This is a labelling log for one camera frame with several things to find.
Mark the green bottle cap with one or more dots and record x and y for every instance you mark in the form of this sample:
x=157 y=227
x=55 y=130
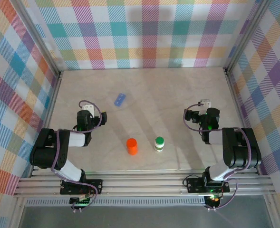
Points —
x=159 y=140

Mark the orange pill bottle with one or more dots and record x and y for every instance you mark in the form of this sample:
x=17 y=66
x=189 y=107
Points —
x=132 y=148

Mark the white pill bottle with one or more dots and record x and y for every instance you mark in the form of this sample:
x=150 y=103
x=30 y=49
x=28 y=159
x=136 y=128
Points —
x=158 y=147

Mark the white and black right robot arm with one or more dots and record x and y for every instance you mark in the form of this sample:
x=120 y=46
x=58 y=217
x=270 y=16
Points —
x=239 y=147

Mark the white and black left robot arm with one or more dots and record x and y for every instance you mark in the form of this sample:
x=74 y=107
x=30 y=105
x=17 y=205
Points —
x=44 y=147

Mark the plaid cloth panel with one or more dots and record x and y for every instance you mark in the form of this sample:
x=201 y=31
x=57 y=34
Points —
x=273 y=83
x=139 y=35
x=6 y=95

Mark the grey metal sheet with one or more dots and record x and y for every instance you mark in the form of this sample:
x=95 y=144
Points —
x=142 y=217

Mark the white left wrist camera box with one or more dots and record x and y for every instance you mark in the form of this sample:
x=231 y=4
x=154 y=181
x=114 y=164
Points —
x=88 y=108

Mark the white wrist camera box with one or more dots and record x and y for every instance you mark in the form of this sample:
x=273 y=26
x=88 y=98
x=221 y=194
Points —
x=205 y=103
x=88 y=108

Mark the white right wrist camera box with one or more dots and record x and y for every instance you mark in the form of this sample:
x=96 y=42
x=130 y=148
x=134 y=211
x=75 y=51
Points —
x=205 y=103

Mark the aluminium table side rail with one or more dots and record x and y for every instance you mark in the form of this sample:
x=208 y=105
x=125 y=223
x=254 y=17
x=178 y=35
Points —
x=234 y=95
x=52 y=95

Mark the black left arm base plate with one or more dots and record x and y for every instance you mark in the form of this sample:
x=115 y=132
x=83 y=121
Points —
x=95 y=186

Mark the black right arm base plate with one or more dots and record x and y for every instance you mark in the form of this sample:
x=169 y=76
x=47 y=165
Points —
x=194 y=185

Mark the aluminium mounting rail beam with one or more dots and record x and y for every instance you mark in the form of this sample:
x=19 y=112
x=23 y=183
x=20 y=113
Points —
x=142 y=185

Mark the aluminium frame post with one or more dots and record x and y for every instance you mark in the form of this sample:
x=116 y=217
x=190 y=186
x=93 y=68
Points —
x=36 y=35
x=246 y=35

